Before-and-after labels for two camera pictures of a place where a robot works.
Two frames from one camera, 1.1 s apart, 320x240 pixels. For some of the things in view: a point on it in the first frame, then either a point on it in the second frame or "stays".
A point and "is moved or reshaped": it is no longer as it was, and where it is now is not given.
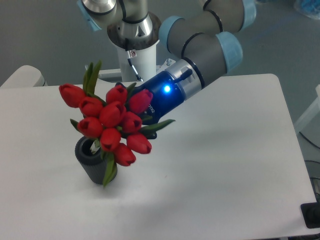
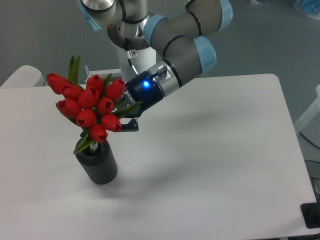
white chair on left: x=25 y=76 stays
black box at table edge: x=310 y=212 stays
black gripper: x=166 y=95 → x=141 y=88
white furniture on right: x=308 y=125 stays
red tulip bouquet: x=112 y=120 is moved or reshaped
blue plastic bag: x=310 y=8 stays
